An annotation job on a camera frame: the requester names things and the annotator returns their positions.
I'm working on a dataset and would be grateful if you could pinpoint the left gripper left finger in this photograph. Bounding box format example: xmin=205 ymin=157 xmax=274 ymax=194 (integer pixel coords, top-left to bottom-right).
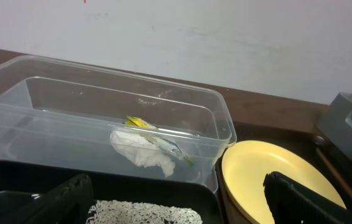
xmin=14 ymin=174 xmax=93 ymax=224

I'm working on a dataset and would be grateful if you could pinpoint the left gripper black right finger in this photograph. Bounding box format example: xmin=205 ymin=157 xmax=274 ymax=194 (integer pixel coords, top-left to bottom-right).
xmin=263 ymin=171 xmax=352 ymax=224

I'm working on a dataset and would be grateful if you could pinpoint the wooden chopstick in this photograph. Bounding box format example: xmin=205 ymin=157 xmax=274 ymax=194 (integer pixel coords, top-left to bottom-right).
xmin=315 ymin=147 xmax=352 ymax=200

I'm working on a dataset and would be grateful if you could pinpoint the yellow plate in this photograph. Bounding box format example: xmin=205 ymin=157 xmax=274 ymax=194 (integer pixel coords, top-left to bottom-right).
xmin=221 ymin=140 xmax=345 ymax=223

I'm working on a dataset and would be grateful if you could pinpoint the white tissue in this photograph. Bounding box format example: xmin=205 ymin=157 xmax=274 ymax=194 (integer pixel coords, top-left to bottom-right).
xmin=109 ymin=131 xmax=175 ymax=177

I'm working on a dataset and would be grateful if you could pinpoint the green yellow snack wrapper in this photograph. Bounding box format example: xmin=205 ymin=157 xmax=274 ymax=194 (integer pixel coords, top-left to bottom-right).
xmin=124 ymin=115 xmax=194 ymax=167

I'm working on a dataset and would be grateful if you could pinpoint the grey dishwasher rack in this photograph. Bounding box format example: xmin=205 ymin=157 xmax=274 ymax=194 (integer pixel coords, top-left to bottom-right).
xmin=316 ymin=92 xmax=352 ymax=161

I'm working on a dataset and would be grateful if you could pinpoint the pile of rice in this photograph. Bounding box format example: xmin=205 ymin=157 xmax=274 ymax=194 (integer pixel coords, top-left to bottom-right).
xmin=86 ymin=200 xmax=203 ymax=224

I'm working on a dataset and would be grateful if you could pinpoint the dark brown serving tray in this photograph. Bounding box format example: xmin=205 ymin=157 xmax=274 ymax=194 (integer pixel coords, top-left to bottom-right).
xmin=216 ymin=123 xmax=352 ymax=223

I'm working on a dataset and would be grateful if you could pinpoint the black plastic tray bin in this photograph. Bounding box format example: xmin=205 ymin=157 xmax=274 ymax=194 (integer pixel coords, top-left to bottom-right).
xmin=0 ymin=161 xmax=223 ymax=224

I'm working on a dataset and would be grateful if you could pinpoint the clear plastic bin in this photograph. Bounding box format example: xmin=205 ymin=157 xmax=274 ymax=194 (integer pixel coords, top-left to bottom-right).
xmin=0 ymin=55 xmax=236 ymax=184

